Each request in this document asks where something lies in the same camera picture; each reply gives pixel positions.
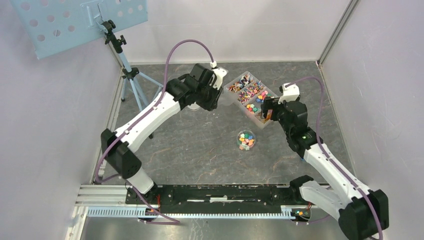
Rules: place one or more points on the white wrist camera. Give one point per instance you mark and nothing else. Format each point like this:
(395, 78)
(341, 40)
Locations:
(290, 92)
(219, 74)

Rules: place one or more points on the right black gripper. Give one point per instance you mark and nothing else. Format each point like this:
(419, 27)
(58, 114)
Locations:
(270, 103)

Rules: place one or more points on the light blue music stand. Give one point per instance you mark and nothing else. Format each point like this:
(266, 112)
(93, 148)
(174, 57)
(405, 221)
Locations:
(55, 26)

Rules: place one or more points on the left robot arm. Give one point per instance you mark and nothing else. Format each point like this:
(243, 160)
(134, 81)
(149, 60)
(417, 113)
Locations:
(202, 86)

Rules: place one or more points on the small clear glass jar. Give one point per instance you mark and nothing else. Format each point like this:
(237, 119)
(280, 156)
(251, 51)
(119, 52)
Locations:
(246, 140)

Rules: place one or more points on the silver round jar lid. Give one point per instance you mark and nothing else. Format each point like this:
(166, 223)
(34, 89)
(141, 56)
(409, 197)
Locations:
(194, 107)

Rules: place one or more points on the clear plastic scoop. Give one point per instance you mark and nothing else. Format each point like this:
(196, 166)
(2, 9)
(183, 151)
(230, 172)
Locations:
(226, 98)

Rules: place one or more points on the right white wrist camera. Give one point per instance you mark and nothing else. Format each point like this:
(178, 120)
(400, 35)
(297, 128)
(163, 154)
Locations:
(290, 92)

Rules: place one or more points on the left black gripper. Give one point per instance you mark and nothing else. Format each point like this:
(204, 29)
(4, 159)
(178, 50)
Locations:
(212, 104)

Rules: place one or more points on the clear compartment candy box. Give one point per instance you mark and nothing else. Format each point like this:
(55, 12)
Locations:
(248, 93)

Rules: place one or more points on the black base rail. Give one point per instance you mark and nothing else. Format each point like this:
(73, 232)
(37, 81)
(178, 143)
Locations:
(229, 201)

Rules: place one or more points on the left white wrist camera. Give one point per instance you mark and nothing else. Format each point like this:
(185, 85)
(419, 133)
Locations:
(219, 74)

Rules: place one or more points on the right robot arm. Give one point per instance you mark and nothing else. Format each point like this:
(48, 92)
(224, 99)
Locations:
(360, 211)

